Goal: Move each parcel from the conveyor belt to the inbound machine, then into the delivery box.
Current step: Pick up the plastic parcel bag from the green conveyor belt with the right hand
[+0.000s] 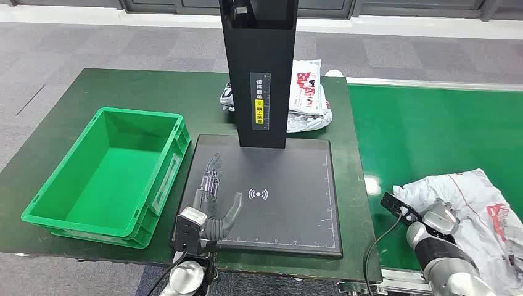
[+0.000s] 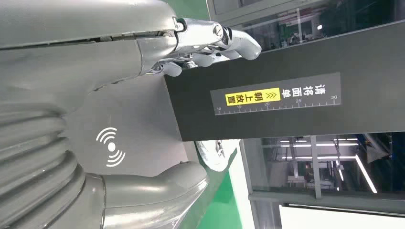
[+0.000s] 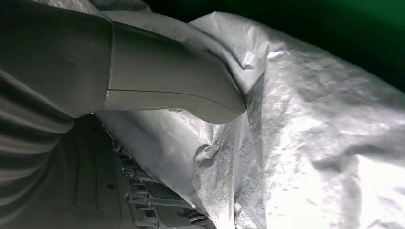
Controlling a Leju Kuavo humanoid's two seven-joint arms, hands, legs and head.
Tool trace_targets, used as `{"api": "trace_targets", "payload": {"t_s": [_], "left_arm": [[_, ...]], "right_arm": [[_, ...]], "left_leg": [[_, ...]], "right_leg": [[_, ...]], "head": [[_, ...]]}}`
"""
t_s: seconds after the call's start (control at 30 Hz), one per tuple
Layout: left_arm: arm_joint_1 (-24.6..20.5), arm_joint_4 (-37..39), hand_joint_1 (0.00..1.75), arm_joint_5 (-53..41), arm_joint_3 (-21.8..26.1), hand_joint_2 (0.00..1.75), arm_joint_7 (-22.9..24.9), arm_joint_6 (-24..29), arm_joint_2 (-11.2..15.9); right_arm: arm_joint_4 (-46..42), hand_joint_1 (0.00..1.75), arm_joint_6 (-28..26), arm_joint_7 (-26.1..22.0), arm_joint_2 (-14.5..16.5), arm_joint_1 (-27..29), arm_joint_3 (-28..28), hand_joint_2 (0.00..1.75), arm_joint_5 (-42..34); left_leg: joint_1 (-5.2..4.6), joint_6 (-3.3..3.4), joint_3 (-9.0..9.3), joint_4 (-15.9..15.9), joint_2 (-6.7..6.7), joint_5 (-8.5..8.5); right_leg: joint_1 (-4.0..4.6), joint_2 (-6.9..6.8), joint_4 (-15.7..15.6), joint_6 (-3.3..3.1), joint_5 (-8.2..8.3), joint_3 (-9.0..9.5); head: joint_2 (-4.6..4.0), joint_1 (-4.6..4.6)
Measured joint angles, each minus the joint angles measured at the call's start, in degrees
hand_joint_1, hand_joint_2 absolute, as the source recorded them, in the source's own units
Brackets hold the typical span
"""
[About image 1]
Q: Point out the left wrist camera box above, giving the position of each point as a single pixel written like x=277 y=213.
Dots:
x=192 y=216

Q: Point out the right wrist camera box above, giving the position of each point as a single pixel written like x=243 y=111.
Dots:
x=394 y=204

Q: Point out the black yellow ruler label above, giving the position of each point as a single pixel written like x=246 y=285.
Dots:
x=260 y=86

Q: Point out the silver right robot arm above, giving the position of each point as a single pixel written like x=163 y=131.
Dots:
x=449 y=273

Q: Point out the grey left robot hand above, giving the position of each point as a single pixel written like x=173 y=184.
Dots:
x=206 y=204

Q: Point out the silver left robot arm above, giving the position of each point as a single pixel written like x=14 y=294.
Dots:
x=186 y=280

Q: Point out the dark metal window frame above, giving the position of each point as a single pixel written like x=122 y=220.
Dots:
x=163 y=4

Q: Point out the black and white parcel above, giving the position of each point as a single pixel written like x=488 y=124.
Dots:
x=227 y=98

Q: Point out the white parcel bag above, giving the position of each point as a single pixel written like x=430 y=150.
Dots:
x=482 y=204

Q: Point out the black inbound scanning machine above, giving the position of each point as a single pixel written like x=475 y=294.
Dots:
x=286 y=196

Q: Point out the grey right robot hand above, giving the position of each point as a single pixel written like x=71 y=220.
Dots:
x=441 y=218

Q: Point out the green plastic crate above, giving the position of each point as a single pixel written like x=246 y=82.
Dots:
x=102 y=175

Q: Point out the flat white parcel, red print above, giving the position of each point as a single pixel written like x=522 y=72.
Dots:
x=304 y=94

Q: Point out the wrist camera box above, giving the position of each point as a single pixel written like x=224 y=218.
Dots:
x=192 y=216
x=394 y=204

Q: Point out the crumpled grey parcel bag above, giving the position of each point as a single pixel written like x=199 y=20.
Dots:
x=310 y=122

